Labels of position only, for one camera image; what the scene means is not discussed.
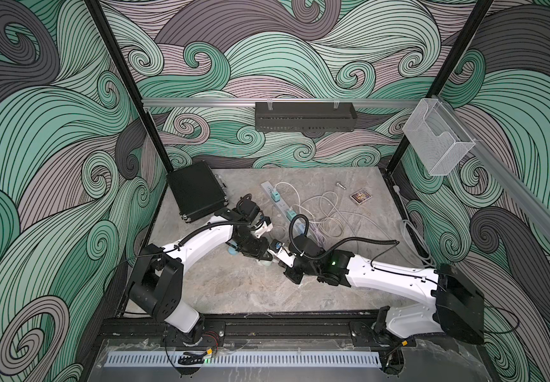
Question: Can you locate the small teal usb charger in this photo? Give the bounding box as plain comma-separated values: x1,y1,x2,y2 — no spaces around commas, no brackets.
270,189,281,203

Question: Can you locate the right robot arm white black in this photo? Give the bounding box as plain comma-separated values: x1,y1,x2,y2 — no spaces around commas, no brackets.
268,222,486,345

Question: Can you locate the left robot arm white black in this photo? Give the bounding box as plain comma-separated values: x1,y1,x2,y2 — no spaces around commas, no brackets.
125,194,273,337

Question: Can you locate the white power strip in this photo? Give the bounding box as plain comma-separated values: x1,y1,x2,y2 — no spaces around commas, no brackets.
261,181,295,221

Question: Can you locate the black metal box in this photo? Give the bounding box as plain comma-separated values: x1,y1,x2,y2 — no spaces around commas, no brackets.
167,161,228,223

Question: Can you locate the small colourful card box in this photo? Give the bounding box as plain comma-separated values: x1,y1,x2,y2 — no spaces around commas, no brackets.
350,189,372,205

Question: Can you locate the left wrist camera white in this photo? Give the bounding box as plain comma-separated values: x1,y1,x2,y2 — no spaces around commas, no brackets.
250,216,273,239

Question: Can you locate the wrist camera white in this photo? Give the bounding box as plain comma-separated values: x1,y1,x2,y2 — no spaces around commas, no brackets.
268,240,295,267
250,216,273,239

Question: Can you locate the power strip cord white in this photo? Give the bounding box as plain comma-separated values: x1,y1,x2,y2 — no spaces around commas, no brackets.
311,224,332,248

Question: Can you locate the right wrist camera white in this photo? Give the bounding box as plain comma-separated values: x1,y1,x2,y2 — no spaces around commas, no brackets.
268,240,295,267

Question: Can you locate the beige coiled cable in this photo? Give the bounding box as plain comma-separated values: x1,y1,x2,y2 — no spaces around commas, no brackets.
274,180,438,268

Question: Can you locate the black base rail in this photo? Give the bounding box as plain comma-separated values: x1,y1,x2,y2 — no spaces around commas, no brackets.
93,307,484,350

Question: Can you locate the black wall shelf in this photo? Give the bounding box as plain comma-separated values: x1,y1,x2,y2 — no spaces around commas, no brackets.
254,101,358,134

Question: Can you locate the white slotted cable duct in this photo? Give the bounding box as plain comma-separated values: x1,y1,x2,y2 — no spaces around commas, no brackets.
103,350,381,369

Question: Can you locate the clear mesh wall bin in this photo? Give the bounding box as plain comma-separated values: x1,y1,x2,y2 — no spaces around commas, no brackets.
403,98,475,176

